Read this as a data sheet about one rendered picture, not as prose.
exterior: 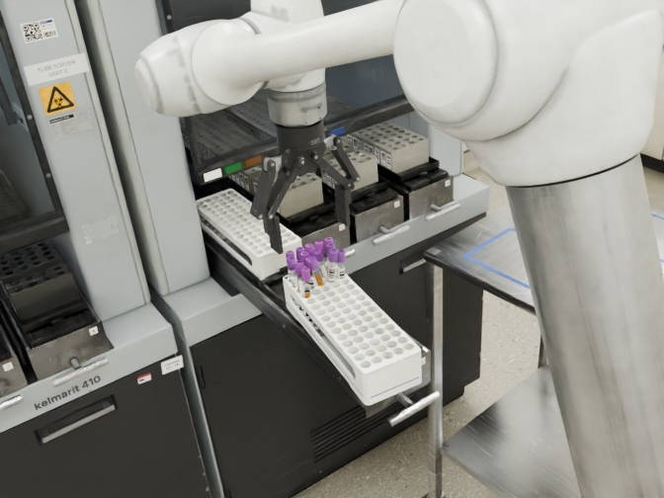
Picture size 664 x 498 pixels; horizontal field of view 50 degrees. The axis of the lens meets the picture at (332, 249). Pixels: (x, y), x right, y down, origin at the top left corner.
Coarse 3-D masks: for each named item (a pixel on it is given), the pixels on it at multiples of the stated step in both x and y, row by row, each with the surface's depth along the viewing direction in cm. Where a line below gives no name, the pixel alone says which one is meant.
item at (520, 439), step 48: (480, 240) 142; (432, 288) 143; (480, 288) 132; (528, 288) 127; (432, 336) 150; (432, 384) 157; (528, 384) 183; (432, 432) 165; (480, 432) 171; (528, 432) 170; (432, 480) 173; (480, 480) 160; (528, 480) 158; (576, 480) 157
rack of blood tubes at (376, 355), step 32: (288, 288) 124; (320, 288) 122; (352, 288) 123; (320, 320) 114; (352, 320) 114; (384, 320) 114; (352, 352) 109; (384, 352) 107; (416, 352) 106; (352, 384) 109; (384, 384) 106; (416, 384) 109
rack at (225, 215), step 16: (224, 192) 159; (208, 208) 153; (224, 208) 152; (240, 208) 151; (208, 224) 155; (224, 224) 146; (240, 224) 146; (256, 224) 145; (224, 240) 152; (240, 240) 140; (256, 240) 141; (288, 240) 139; (240, 256) 142; (256, 256) 135; (272, 256) 136; (256, 272) 138; (272, 272) 138
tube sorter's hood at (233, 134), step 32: (192, 0) 125; (224, 0) 128; (320, 0) 139; (352, 0) 143; (352, 64) 150; (384, 64) 155; (256, 96) 140; (352, 96) 153; (384, 96) 158; (192, 128) 134; (224, 128) 139; (256, 128) 143; (352, 128) 155; (224, 160) 141
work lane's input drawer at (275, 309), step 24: (216, 264) 150; (240, 264) 142; (240, 288) 143; (264, 288) 135; (264, 312) 137; (288, 312) 130; (288, 336) 131; (312, 360) 125; (384, 408) 117; (408, 408) 114
